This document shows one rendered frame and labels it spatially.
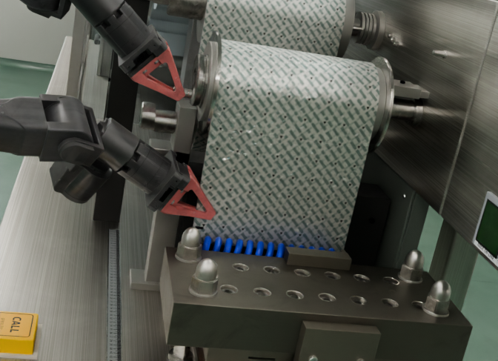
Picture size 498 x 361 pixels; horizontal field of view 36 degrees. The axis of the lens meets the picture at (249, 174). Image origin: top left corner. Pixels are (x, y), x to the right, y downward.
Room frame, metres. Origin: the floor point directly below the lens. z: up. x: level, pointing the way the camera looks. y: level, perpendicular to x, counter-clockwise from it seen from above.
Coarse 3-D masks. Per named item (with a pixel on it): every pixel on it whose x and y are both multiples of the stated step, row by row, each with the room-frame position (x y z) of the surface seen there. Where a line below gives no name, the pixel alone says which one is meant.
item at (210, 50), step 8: (208, 48) 1.08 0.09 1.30; (208, 72) 1.04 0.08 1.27; (208, 80) 1.03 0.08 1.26; (384, 80) 1.10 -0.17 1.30; (208, 88) 1.02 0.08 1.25; (384, 88) 1.09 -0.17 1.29; (208, 96) 1.02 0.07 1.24; (384, 96) 1.08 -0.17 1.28; (208, 104) 1.03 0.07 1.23; (384, 104) 1.08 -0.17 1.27; (200, 112) 1.06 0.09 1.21; (376, 112) 1.08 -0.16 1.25; (200, 120) 1.06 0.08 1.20; (376, 120) 1.08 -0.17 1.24; (376, 128) 1.08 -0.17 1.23
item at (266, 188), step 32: (224, 160) 1.02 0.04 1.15; (256, 160) 1.03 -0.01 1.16; (288, 160) 1.04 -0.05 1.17; (320, 160) 1.06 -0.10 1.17; (352, 160) 1.07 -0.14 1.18; (224, 192) 1.03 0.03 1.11; (256, 192) 1.04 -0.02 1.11; (288, 192) 1.05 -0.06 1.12; (320, 192) 1.06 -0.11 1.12; (352, 192) 1.07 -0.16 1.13; (224, 224) 1.03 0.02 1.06; (256, 224) 1.04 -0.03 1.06; (288, 224) 1.05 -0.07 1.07; (320, 224) 1.06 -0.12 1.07
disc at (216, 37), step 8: (216, 32) 1.07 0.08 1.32; (216, 40) 1.06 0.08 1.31; (216, 48) 1.05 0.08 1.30; (216, 56) 1.03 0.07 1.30; (216, 64) 1.02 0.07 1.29; (216, 72) 1.01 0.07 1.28; (216, 80) 1.01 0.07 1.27; (216, 88) 1.01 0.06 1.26; (208, 112) 1.02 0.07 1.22; (208, 120) 1.02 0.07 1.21; (200, 128) 1.07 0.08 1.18
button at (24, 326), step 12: (0, 312) 0.89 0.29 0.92; (12, 312) 0.90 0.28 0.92; (0, 324) 0.87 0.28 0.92; (12, 324) 0.87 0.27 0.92; (24, 324) 0.88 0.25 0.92; (36, 324) 0.89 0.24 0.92; (0, 336) 0.84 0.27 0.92; (12, 336) 0.84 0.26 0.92; (24, 336) 0.85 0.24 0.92; (0, 348) 0.84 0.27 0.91; (12, 348) 0.84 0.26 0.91; (24, 348) 0.84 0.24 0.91
